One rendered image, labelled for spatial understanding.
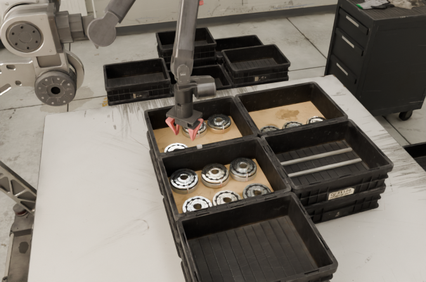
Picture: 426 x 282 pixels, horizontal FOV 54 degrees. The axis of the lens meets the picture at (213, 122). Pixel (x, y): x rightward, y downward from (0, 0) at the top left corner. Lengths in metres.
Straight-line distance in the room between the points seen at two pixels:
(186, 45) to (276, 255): 0.70
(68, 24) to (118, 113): 1.01
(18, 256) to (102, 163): 0.65
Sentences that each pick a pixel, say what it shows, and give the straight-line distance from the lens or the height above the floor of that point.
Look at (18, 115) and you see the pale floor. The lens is 3.63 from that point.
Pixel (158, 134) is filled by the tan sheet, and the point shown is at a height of 0.83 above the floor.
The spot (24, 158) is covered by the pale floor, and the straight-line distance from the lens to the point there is 3.18.
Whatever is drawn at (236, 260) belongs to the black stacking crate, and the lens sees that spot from 1.36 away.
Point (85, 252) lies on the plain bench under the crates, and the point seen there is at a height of 0.70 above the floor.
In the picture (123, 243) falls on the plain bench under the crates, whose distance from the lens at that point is 1.58.
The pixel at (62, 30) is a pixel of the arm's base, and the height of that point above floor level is 1.46.
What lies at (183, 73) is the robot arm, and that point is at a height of 1.31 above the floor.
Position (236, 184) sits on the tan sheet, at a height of 0.83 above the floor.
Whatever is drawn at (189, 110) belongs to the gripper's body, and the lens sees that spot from 1.31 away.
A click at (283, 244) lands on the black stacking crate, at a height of 0.83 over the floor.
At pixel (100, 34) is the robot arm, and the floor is 1.44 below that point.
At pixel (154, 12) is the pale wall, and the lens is 4.58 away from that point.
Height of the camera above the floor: 1.95
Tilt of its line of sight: 37 degrees down
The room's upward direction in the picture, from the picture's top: straight up
